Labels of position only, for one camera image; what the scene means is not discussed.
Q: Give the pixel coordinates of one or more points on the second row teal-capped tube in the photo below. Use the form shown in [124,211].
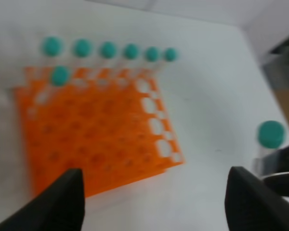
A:
[58,77]

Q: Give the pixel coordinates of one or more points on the teal-capped test tube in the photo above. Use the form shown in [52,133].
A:
[270,136]

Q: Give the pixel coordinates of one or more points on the back row tube far left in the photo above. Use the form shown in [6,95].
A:
[51,48]

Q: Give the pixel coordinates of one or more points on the orange test tube rack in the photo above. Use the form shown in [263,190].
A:
[115,129]

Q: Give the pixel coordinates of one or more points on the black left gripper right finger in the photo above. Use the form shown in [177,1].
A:
[252,204]

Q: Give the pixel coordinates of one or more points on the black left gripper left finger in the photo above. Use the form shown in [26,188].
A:
[61,207]

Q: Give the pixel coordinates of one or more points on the back row tube far right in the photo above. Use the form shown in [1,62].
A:
[169,55]

